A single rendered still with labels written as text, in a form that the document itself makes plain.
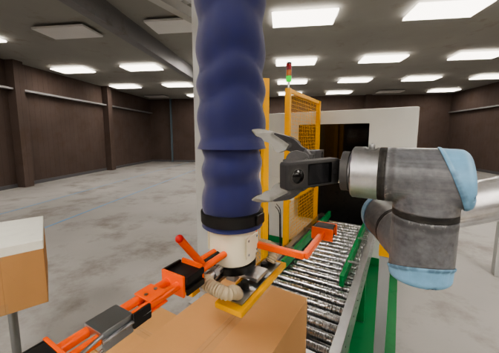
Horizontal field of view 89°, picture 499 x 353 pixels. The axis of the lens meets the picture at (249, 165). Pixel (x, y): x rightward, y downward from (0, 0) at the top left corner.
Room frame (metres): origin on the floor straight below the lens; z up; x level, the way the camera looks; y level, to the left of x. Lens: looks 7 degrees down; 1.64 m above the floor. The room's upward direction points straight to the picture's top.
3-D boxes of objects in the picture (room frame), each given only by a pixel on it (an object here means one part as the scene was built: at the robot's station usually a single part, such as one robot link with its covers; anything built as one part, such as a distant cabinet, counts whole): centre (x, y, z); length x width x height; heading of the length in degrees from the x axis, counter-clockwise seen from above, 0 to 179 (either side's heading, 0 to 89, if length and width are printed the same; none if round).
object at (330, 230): (1.02, -0.31, 1.25); 0.09 x 0.08 x 0.05; 60
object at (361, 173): (0.44, -0.20, 1.58); 0.09 x 0.05 x 0.10; 149
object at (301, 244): (2.67, -0.65, 0.60); 1.60 x 0.11 x 0.09; 149
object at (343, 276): (2.40, -1.11, 0.60); 1.60 x 0.11 x 0.09; 149
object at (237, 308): (0.85, -0.02, 1.14); 0.34 x 0.10 x 0.05; 150
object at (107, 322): (0.50, 0.30, 1.24); 0.07 x 0.07 x 0.04; 60
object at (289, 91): (2.96, -0.64, 1.05); 1.17 x 0.10 x 2.10; 149
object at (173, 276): (0.68, 0.19, 1.25); 0.10 x 0.08 x 0.06; 60
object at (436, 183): (0.40, -0.28, 1.58); 0.12 x 0.09 x 0.10; 59
